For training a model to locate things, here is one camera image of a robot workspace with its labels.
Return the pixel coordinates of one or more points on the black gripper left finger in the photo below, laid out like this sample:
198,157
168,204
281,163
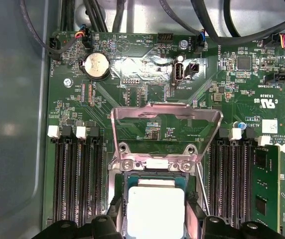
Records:
102,229

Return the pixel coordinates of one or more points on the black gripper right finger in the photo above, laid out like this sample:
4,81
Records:
214,229

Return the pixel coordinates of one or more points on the silver CPU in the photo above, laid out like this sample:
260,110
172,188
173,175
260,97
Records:
156,211

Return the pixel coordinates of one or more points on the green RAM stick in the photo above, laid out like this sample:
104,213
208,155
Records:
267,186

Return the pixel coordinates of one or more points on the blue capacitor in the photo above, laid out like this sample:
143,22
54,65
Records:
242,125

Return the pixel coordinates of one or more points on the white sticker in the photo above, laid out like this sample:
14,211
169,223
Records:
269,126

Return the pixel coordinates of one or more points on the metal socket cover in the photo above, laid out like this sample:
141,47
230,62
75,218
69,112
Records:
167,109

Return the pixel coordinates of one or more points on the black PC case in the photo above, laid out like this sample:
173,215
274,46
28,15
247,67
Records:
13,124

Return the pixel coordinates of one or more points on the green motherboard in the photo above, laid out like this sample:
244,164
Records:
157,94

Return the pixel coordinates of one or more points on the silver motherboard screw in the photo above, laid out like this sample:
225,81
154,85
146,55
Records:
68,82
183,44

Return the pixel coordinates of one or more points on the internal USB port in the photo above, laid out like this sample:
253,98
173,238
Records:
179,73

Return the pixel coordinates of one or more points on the small black connector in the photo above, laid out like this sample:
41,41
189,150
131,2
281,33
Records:
192,69

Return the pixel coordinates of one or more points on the silver coin cell battery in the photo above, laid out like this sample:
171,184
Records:
96,66

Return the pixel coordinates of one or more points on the black sideband connector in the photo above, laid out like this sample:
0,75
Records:
279,79

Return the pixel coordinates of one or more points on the black chip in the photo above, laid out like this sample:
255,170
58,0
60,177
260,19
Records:
244,63

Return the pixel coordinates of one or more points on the silver capacitor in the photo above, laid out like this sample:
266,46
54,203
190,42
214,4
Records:
181,58

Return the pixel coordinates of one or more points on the black board connector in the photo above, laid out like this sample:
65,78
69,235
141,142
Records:
54,47

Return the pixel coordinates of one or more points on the black pin header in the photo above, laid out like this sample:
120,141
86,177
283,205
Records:
165,37

